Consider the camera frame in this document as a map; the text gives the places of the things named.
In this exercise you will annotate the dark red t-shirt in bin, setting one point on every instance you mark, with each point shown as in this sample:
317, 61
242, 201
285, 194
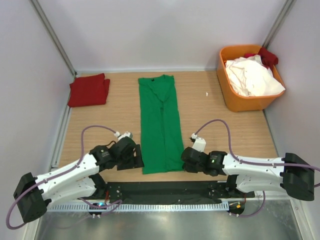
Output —
267, 58

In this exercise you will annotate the white slotted cable duct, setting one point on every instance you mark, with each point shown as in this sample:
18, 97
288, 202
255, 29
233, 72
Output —
83, 207

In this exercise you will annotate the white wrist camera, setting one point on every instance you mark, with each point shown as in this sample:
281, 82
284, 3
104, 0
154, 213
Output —
120, 136
199, 143

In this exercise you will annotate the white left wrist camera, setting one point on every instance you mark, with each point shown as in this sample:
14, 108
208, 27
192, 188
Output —
120, 136

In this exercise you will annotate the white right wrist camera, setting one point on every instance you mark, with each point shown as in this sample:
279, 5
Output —
199, 143

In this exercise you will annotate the orange plastic bin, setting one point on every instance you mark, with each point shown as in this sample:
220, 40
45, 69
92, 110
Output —
233, 101

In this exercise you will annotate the aluminium corner post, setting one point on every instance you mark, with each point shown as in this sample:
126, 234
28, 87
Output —
52, 34
278, 22

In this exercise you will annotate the left aluminium corner post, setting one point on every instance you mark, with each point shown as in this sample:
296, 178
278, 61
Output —
52, 34

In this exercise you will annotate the white crumpled t-shirt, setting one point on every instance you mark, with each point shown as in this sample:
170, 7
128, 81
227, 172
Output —
250, 78

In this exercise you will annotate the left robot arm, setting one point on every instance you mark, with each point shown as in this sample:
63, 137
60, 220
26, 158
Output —
79, 179

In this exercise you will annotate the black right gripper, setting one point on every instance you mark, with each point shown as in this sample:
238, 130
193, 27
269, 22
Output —
188, 168

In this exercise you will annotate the right aluminium corner post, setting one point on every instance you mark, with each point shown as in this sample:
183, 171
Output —
278, 22

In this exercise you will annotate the green t-shirt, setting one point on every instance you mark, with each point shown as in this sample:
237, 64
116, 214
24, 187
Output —
161, 137

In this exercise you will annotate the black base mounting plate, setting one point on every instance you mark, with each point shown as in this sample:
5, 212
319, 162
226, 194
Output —
169, 193

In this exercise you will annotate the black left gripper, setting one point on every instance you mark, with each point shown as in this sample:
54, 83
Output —
135, 161

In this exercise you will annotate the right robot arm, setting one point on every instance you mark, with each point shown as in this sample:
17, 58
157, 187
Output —
289, 174

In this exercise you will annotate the folded red t-shirt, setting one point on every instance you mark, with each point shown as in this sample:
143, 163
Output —
89, 91

